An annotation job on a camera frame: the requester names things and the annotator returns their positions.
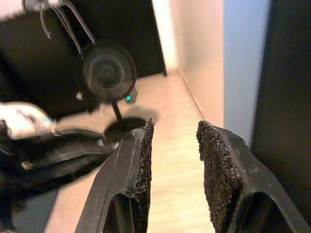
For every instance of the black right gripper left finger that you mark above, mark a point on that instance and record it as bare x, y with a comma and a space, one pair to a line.
116, 182

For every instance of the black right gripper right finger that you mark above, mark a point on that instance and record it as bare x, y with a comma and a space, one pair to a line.
233, 182

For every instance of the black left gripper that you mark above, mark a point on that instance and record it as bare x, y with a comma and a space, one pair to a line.
29, 157

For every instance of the black standing fan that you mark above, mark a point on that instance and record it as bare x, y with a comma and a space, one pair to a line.
107, 70

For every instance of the black cabinet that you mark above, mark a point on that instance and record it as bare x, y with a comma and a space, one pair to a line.
36, 72

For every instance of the dark door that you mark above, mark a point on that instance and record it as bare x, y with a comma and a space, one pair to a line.
286, 72

